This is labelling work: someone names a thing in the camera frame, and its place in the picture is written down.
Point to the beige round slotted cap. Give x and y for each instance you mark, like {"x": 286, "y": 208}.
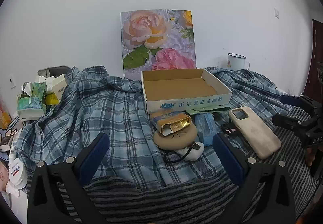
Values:
{"x": 174, "y": 139}

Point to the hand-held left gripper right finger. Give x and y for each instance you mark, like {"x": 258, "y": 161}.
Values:
{"x": 227, "y": 155}

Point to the white carton box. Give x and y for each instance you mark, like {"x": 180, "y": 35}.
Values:
{"x": 60, "y": 86}

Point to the grey bin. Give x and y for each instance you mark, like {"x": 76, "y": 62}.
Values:
{"x": 58, "y": 70}

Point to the yellow packet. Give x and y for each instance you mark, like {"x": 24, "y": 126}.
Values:
{"x": 52, "y": 99}

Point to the green tissue box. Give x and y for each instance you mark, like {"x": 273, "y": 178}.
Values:
{"x": 31, "y": 102}

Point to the green wallet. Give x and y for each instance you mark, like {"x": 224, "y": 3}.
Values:
{"x": 201, "y": 110}

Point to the white wall switch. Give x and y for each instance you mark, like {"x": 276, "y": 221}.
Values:
{"x": 277, "y": 12}

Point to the white wall socket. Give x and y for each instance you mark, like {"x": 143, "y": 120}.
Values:
{"x": 11, "y": 82}

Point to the black hair clip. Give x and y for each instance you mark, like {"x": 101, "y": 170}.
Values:
{"x": 229, "y": 128}

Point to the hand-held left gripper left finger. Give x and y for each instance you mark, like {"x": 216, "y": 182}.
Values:
{"x": 96, "y": 155}

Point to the person's right hand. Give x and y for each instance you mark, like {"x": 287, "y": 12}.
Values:
{"x": 309, "y": 157}

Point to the phone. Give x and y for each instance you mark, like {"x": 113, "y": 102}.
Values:
{"x": 254, "y": 133}

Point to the dark wooden door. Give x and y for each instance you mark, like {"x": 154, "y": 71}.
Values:
{"x": 314, "y": 62}

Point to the floral picture board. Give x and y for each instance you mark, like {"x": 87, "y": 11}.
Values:
{"x": 156, "y": 42}

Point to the blue plaid shirt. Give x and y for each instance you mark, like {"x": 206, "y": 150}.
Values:
{"x": 101, "y": 112}

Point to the white cream jar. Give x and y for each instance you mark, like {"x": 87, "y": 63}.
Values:
{"x": 17, "y": 173}

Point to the white cardboard box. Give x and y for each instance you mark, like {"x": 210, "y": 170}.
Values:
{"x": 176, "y": 87}

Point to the blue tissue packet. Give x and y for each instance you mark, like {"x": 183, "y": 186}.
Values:
{"x": 205, "y": 130}

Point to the gold foil pack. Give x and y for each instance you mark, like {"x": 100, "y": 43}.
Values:
{"x": 175, "y": 125}

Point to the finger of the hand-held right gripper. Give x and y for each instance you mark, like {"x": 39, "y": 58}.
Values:
{"x": 290, "y": 99}
{"x": 287, "y": 121}

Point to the orange packet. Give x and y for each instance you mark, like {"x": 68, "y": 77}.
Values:
{"x": 4, "y": 116}

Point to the white enamel mug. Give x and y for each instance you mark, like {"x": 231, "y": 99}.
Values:
{"x": 234, "y": 62}

